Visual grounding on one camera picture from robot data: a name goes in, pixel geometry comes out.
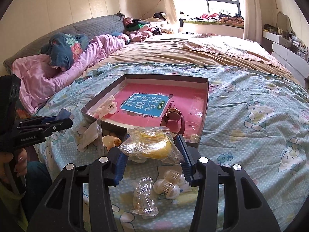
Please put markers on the tan bed blanket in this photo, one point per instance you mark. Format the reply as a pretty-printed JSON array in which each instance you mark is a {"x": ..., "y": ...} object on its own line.
[{"x": 169, "y": 49}]

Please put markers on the dark cardboard box tray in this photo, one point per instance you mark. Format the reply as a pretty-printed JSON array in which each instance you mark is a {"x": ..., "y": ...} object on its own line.
[{"x": 90, "y": 107}]

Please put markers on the brown strap wristwatch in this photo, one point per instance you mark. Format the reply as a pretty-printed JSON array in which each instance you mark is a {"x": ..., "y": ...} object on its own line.
[{"x": 173, "y": 121}]

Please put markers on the white pearl hair clip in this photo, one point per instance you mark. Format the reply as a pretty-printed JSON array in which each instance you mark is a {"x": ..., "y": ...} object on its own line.
[{"x": 170, "y": 184}]

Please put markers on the dark teal floral pillow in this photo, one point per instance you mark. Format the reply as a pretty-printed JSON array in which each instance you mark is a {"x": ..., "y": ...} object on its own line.
[{"x": 64, "y": 49}]

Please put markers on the pink quilt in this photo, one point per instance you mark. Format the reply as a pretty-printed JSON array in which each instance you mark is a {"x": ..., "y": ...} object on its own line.
[{"x": 40, "y": 81}]

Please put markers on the white grey dressing table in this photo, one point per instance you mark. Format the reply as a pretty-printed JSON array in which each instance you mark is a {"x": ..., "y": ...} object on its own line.
[{"x": 280, "y": 48}]

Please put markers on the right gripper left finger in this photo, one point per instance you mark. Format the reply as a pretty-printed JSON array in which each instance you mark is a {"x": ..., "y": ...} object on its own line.
[{"x": 118, "y": 161}]

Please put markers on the left hand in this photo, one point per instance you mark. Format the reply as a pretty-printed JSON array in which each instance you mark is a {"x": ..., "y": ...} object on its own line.
[{"x": 20, "y": 163}]

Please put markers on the bag with yellow bangles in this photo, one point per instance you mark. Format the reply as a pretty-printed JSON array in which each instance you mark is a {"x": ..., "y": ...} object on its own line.
[{"x": 151, "y": 143}]

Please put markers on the Hello Kitty teal bedsheet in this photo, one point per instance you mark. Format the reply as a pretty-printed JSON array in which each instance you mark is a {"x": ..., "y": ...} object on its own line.
[{"x": 254, "y": 119}]

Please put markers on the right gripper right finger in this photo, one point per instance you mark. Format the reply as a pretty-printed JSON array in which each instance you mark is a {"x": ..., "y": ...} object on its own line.
[{"x": 189, "y": 164}]

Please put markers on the cream hair claw clip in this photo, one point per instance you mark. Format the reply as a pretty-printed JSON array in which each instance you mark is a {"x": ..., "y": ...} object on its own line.
[{"x": 109, "y": 106}]

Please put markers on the clothes pile on windowsill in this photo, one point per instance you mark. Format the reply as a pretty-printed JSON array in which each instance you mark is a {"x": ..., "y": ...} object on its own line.
[{"x": 214, "y": 19}]

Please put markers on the grey quilted headboard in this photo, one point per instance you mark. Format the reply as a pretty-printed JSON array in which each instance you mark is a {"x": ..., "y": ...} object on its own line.
[{"x": 90, "y": 27}]

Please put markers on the clear bag with pearls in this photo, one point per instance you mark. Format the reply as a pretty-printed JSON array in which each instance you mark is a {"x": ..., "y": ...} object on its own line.
[{"x": 145, "y": 198}]

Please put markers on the pink floral thin blanket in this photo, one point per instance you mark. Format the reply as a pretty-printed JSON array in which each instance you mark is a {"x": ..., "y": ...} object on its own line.
[{"x": 233, "y": 46}]

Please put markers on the pink book with blue label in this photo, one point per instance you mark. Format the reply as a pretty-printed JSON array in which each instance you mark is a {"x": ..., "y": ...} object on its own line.
[{"x": 143, "y": 105}]

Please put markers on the clothes pile by headboard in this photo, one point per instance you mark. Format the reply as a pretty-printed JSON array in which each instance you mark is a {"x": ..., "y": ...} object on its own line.
[{"x": 139, "y": 30}]

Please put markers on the vanity mirror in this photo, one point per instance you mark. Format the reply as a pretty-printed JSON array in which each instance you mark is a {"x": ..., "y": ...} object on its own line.
[{"x": 283, "y": 22}]

